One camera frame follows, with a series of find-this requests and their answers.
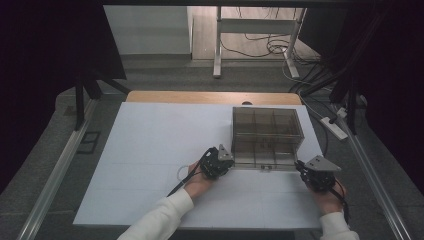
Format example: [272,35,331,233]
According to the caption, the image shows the white cabinet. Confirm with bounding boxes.
[103,4,194,56]

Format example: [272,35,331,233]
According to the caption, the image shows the white metal desk frame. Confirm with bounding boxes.
[213,5,308,79]

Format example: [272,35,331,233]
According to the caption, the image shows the aluminium rail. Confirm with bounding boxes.
[16,98,101,240]
[333,104,414,240]

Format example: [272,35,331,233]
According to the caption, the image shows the black floor outlet cover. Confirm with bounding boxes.
[77,130,102,155]

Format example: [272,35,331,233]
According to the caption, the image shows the transparent brown drawer box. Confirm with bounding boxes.
[230,106,305,173]

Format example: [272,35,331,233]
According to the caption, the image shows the black curtain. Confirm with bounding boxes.
[0,0,128,195]
[299,0,424,196]

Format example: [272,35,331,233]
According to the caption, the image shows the white foam board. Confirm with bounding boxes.
[72,101,350,232]

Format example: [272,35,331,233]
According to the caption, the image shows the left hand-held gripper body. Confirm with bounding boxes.
[199,143,235,181]

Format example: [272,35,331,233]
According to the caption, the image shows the white power strip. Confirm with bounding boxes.
[320,116,349,141]

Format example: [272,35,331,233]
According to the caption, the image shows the black floor cables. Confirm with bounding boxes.
[219,6,323,66]

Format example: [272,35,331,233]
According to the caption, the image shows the person's left hand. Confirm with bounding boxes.
[183,161,215,201]

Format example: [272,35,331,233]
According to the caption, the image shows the left hand-held gripper black cable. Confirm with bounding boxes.
[166,147,214,198]

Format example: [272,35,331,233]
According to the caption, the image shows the black metal stand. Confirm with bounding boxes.
[73,68,132,132]
[289,6,394,136]

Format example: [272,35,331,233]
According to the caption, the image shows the person's right hand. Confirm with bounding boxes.
[307,180,348,216]

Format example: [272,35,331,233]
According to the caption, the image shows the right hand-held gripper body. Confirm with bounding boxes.
[299,154,343,194]

